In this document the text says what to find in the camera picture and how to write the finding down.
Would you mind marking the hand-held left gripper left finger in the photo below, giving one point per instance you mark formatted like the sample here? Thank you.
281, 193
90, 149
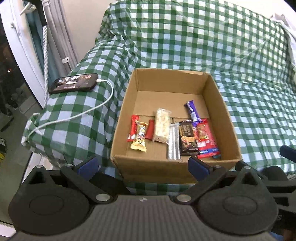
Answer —
89, 168

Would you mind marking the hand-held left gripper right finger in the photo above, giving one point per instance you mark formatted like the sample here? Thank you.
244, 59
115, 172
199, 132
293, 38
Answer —
197, 169

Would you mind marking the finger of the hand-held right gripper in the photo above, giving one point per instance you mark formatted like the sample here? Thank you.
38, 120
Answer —
288, 153

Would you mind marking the teal snack bar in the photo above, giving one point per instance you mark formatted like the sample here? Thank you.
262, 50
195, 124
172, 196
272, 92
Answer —
217, 157

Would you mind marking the red white blue wafer packet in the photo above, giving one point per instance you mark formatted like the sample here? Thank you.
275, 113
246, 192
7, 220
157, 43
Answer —
208, 148

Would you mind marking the dark brown chocolate bar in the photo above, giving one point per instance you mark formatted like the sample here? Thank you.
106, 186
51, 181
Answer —
187, 139

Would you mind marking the silver foil snack bar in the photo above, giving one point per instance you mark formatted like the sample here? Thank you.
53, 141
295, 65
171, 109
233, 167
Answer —
173, 143

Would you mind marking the red nut print snack bar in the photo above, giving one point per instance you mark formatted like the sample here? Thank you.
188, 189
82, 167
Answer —
201, 128

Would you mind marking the beige nougat bar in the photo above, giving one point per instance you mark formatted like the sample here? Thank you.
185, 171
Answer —
161, 125

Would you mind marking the purple chocolate bar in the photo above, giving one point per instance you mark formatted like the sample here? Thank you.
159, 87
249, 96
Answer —
192, 111

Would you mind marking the gold snack packet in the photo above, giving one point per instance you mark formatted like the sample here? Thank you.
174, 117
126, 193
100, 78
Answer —
140, 139

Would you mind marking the long red white snack bar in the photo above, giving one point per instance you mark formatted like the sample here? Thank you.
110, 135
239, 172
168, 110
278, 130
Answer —
134, 127

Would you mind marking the brown cardboard box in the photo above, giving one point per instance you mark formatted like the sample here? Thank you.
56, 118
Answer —
166, 97

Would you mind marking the black smartphone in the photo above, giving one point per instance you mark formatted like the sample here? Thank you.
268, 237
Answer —
72, 83

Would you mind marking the green checked blanket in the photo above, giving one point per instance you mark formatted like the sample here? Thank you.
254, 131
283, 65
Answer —
185, 34

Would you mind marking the grey curtain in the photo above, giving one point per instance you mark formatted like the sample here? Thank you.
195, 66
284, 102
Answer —
61, 34

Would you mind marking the white door frame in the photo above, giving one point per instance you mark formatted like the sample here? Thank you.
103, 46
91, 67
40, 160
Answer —
20, 46

